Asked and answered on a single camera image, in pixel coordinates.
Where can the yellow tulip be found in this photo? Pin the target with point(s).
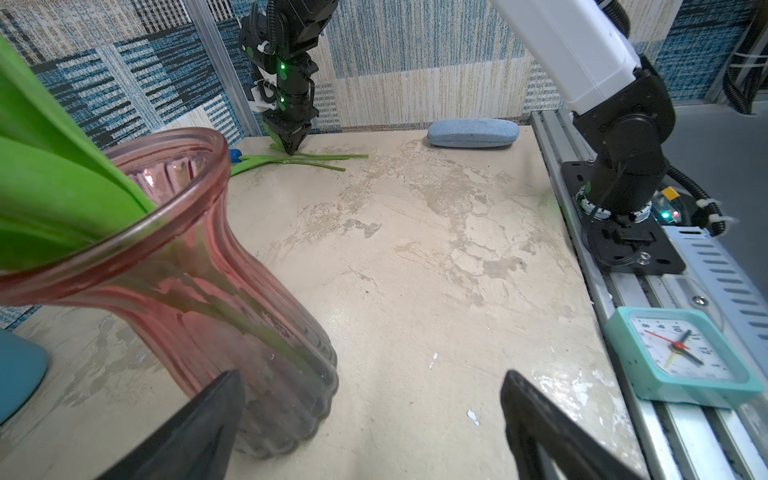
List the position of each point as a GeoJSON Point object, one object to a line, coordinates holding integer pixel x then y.
{"type": "Point", "coordinates": [59, 192]}

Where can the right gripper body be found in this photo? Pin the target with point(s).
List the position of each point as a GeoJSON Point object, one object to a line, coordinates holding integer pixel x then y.
{"type": "Point", "coordinates": [291, 120]}

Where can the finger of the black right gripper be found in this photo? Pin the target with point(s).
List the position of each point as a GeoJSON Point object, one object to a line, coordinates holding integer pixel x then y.
{"type": "Point", "coordinates": [292, 135]}

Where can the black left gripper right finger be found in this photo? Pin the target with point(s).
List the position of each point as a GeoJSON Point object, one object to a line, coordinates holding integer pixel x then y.
{"type": "Point", "coordinates": [545, 441]}

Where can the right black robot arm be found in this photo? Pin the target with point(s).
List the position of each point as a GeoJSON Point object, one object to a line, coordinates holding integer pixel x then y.
{"type": "Point", "coordinates": [462, 67]}

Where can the tulip bunch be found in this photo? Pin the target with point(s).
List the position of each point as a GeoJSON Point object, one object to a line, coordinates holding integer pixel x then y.
{"type": "Point", "coordinates": [241, 163]}

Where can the blue grey oval pad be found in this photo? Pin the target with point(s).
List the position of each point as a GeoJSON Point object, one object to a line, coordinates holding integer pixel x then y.
{"type": "Point", "coordinates": [484, 133]}

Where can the red ribbed glass vase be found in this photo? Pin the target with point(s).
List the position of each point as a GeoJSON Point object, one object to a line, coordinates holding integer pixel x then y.
{"type": "Point", "coordinates": [196, 297]}

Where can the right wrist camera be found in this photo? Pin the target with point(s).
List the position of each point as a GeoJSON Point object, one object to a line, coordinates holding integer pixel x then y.
{"type": "Point", "coordinates": [264, 97]}

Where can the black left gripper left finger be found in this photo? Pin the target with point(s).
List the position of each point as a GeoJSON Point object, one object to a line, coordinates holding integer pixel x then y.
{"type": "Point", "coordinates": [196, 443]}

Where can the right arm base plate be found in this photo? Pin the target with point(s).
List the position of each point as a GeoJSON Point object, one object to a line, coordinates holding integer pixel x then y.
{"type": "Point", "coordinates": [620, 245]}

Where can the blue ceramic vase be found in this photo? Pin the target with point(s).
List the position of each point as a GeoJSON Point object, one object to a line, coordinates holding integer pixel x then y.
{"type": "Point", "coordinates": [23, 366]}

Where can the small mint alarm clock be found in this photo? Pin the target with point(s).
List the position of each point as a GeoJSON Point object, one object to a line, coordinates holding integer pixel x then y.
{"type": "Point", "coordinates": [679, 356]}

